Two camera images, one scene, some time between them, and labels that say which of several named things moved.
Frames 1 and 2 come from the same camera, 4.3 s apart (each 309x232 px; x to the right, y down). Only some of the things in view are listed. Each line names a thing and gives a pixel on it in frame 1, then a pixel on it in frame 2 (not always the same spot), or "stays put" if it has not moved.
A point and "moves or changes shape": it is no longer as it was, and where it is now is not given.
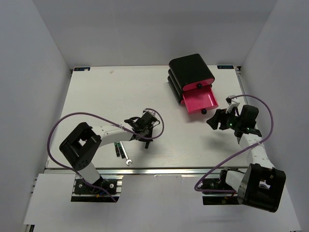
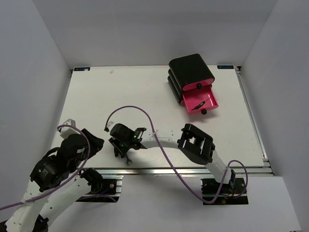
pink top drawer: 198,85 stays put
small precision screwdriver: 147,143 moves or changes shape
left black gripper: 145,140 -> 95,143
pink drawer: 199,99 stays put
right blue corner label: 225,67 stays put
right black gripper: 220,116 -> 114,142
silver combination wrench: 128,160 stays put
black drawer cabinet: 186,69 stays put
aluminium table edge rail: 136,171 stays put
